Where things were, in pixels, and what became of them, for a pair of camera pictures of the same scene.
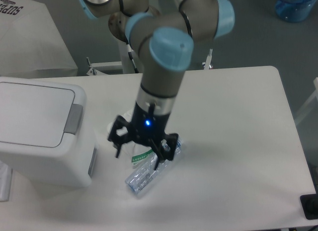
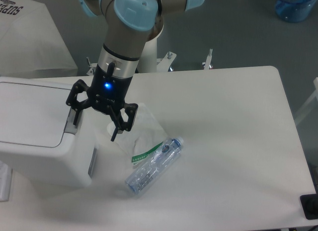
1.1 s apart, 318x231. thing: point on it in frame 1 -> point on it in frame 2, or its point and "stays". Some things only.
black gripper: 148,125 -> 107,92
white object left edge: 6,173 stays
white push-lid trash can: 46,138 stays
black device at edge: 309,203 stays
